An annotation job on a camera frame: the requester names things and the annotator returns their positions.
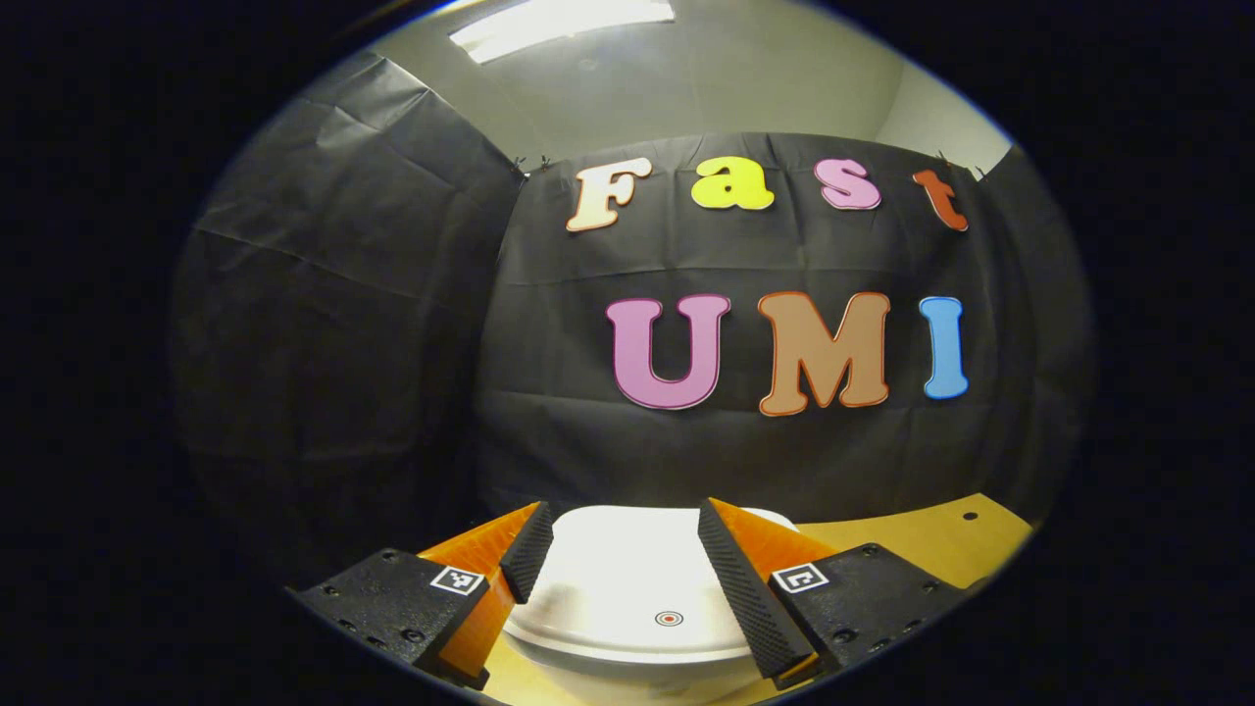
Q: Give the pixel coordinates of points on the ceiling light panel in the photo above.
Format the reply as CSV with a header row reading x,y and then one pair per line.
x,y
559,25

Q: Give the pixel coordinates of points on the black backdrop cloth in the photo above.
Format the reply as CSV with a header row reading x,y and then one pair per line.
x,y
343,343

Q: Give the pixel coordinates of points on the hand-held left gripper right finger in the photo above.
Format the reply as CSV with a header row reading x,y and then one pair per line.
x,y
745,598

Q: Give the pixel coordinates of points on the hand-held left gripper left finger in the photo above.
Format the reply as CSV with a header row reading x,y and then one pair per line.
x,y
529,559

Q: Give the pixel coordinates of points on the white desktop garbage bin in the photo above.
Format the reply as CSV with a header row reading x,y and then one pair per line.
x,y
618,569

